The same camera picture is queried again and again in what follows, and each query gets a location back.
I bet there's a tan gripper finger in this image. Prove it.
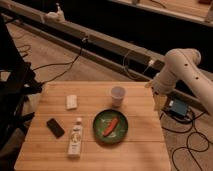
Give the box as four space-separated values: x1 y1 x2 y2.
145 81 152 88
154 95 166 111

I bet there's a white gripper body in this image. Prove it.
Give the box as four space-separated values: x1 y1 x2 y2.
151 73 175 94

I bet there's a white plastic bottle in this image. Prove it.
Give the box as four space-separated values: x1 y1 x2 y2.
67 117 83 158

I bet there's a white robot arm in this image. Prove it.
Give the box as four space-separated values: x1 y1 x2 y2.
145 48 213 115

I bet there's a blue electronic box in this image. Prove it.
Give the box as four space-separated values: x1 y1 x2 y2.
169 99 188 117

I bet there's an orange carrot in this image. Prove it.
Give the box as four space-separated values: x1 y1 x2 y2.
103 118 118 137

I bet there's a green bowl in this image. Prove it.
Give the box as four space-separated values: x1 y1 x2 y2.
93 109 128 144

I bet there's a white rectangular box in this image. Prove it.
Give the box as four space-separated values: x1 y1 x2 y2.
66 95 77 110

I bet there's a black smartphone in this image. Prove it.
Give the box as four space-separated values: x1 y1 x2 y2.
46 118 65 138

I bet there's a black equipment left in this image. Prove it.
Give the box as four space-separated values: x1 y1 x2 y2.
0 14 42 151

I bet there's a white cable on rail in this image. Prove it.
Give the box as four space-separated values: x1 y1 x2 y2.
121 49 156 81

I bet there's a long metal rail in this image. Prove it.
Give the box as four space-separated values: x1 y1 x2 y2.
0 0 213 113

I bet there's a black cable right floor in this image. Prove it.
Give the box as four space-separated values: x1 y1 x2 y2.
159 108 213 171

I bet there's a black floor cable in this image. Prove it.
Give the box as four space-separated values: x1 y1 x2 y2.
32 39 88 84

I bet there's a white object on rail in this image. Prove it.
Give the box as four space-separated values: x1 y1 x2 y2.
46 3 65 22

